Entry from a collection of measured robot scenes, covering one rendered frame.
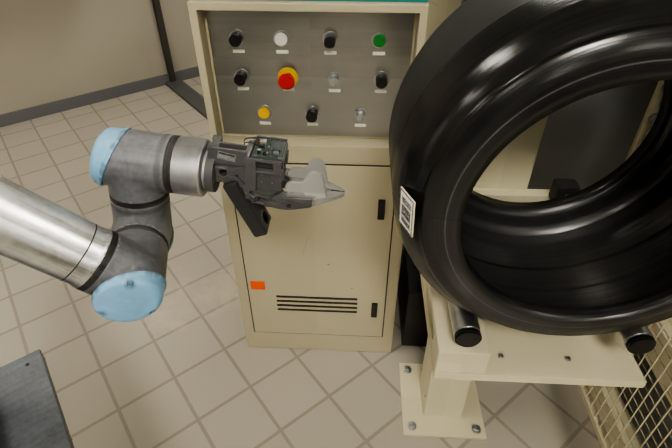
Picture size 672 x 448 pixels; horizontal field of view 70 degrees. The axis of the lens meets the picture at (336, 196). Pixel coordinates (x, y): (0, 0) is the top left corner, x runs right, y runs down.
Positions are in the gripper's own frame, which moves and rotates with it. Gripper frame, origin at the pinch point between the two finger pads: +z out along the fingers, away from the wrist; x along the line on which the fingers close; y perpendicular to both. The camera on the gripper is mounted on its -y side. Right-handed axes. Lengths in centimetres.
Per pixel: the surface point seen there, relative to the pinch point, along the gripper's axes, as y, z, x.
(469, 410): -104, 57, 29
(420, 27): 13, 15, 51
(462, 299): -8.0, 20.9, -11.2
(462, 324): -16.2, 23.6, -9.0
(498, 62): 27.5, 15.3, -8.4
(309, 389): -111, 3, 35
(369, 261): -61, 16, 51
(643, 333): -12, 52, -9
